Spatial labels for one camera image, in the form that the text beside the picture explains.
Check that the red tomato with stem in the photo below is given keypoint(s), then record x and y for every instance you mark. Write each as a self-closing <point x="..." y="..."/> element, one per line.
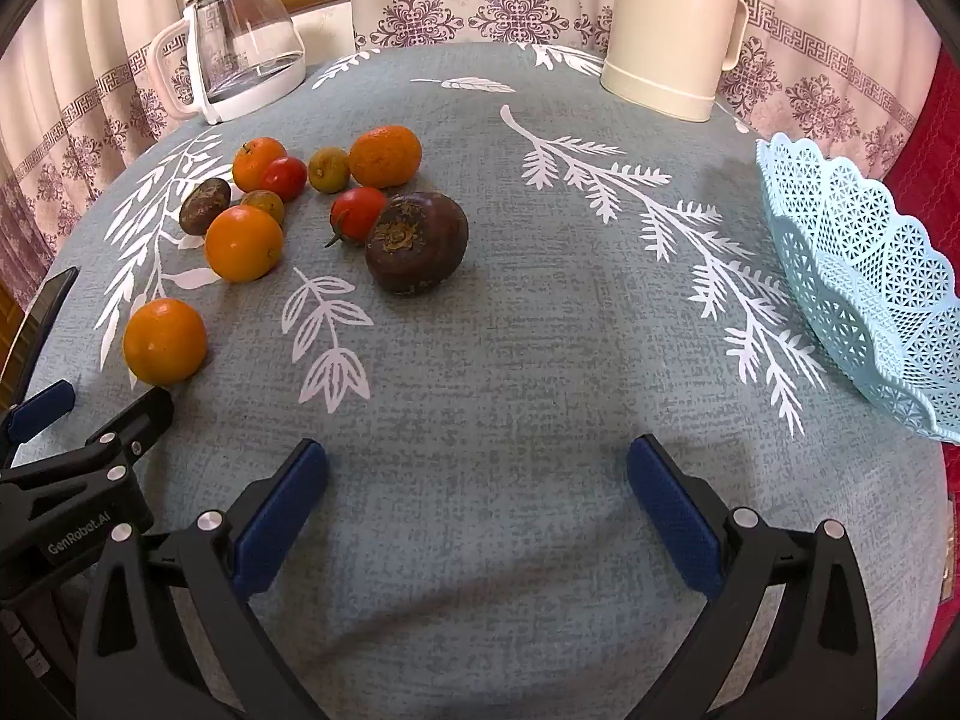
<point x="360" y="211"/>

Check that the black smartphone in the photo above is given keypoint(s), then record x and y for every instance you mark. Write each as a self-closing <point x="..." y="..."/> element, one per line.
<point x="49" y="307"/>

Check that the light blue plastic basket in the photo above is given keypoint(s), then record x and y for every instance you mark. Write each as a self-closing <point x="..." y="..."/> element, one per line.
<point x="862" y="277"/>

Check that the cream thermos jug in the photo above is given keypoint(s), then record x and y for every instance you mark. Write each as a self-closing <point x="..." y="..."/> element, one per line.
<point x="667" y="37"/>

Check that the wooden door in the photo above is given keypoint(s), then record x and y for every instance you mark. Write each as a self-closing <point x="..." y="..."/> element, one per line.
<point x="9" y="330"/>

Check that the brown passion fruit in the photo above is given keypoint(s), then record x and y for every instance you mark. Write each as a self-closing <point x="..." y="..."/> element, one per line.
<point x="202" y="206"/>

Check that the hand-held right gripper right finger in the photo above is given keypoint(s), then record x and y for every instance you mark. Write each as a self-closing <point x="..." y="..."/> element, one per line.
<point x="671" y="510"/>

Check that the round orange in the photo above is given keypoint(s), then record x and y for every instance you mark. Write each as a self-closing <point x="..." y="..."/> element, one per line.
<point x="244" y="243"/>
<point x="250" y="161"/>
<point x="165" y="340"/>

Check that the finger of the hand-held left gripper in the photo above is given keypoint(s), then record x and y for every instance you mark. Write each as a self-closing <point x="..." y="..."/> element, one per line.
<point x="146" y="420"/>
<point x="41" y="409"/>

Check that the red cloth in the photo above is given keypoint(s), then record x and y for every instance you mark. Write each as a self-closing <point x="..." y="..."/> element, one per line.
<point x="926" y="127"/>

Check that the dark purple round fruit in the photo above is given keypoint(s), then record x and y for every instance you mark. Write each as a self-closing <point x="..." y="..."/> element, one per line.
<point x="416" y="243"/>

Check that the large orange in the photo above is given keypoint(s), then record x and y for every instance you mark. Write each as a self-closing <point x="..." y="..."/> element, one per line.
<point x="385" y="156"/>

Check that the yellow-green round fruit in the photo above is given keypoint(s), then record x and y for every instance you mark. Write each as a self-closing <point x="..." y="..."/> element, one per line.
<point x="329" y="169"/>

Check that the small greenish mandarin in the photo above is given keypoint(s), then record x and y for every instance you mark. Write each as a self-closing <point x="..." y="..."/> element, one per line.
<point x="264" y="204"/>

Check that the grey leaf-print tablecloth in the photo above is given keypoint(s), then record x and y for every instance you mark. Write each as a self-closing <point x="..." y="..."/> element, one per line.
<point x="487" y="390"/>

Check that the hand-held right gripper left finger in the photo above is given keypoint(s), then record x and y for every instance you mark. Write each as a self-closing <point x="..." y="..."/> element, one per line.
<point x="281" y="510"/>

